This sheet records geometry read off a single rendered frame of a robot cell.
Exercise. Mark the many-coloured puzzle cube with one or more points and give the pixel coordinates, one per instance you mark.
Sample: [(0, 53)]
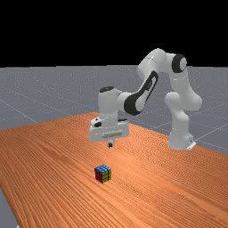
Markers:
[(103, 173)]

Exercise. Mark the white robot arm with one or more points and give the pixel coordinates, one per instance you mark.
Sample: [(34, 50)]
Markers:
[(178, 89)]

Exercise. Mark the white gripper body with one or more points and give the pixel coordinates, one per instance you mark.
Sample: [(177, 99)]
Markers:
[(108, 132)]

